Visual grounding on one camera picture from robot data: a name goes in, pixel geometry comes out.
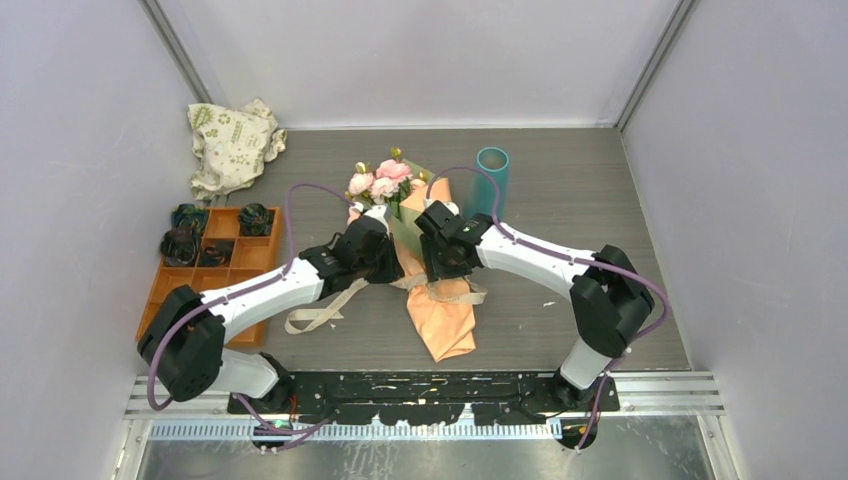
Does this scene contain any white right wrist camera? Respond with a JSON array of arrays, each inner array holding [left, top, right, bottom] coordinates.
[[430, 200, 460, 215]]

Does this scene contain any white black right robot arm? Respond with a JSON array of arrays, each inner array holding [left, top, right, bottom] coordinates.
[[415, 201, 655, 411]]

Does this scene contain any crumpled printed cloth bag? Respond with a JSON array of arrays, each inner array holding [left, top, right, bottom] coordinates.
[[187, 98, 288, 201]]

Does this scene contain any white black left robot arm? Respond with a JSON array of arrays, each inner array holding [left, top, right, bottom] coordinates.
[[137, 207, 402, 413]]

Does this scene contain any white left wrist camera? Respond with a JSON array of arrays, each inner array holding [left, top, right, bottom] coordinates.
[[347, 202, 392, 231]]

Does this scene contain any dark rolled fabric top left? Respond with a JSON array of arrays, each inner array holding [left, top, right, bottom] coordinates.
[[170, 203, 209, 235]]

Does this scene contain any dark rolled fabric middle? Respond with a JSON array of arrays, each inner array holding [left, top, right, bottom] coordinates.
[[197, 240, 235, 268]]

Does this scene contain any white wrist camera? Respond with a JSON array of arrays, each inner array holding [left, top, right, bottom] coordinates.
[[430, 200, 460, 215], [347, 202, 392, 231]]

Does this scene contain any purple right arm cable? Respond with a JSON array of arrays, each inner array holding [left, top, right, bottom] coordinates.
[[423, 165, 672, 454]]

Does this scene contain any orange compartment tray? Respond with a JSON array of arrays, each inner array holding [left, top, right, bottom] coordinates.
[[135, 207, 284, 340]]

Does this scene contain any pink flower bouquet orange paper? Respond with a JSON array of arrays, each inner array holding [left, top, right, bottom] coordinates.
[[345, 147, 485, 362]]

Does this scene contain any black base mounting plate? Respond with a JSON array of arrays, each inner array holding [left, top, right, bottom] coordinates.
[[226, 371, 621, 448]]

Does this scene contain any teal cylindrical vase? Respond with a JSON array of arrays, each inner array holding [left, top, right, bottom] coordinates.
[[463, 147, 510, 217]]

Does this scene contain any beige satin ribbon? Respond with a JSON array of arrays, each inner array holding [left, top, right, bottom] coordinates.
[[284, 274, 488, 335]]

